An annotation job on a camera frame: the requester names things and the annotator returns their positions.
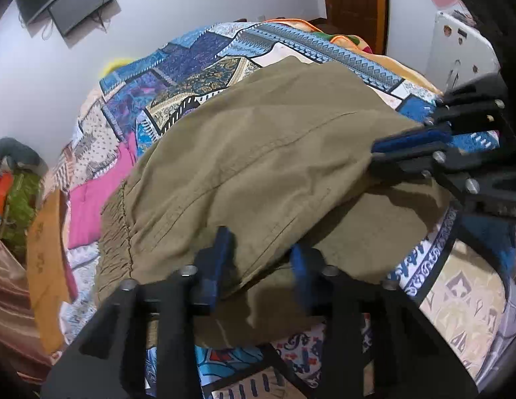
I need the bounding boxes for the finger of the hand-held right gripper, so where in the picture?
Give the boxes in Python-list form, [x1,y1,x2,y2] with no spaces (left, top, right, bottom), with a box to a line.
[372,85,510,154]
[368,147,497,206]

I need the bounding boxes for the mustard printed cloth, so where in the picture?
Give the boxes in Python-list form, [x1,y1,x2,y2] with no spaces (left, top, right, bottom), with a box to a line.
[26,190,78,355]

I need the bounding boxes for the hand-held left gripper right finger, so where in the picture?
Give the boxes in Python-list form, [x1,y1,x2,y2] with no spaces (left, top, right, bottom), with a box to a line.
[289,243,479,399]

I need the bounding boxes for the pile of colourful clothes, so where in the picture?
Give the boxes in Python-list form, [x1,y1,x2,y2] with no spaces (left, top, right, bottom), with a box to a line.
[0,136,49,260]

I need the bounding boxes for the blue patchwork bedsheet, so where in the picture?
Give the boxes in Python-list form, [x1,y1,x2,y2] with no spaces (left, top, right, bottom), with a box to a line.
[54,21,516,399]

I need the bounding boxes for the olive khaki pants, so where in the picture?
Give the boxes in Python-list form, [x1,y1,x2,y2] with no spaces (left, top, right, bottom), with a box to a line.
[93,56,454,347]

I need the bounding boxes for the white plastic appliance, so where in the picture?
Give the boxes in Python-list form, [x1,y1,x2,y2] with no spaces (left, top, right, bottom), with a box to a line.
[423,9,503,93]

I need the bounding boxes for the pink cloth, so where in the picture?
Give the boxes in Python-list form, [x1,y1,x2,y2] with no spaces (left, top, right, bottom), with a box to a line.
[68,141,139,251]

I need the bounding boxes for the yellow cloth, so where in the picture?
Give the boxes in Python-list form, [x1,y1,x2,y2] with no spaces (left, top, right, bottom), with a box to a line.
[100,57,131,79]

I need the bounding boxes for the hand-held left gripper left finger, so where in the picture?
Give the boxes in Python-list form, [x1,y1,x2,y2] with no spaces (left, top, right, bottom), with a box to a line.
[42,226,236,399]

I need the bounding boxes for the brown striped cloth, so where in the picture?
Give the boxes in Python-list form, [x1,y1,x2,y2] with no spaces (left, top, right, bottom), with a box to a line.
[0,238,63,385]

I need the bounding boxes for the brown wooden door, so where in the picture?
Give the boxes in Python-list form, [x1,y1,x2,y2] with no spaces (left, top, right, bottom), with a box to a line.
[320,0,388,56]

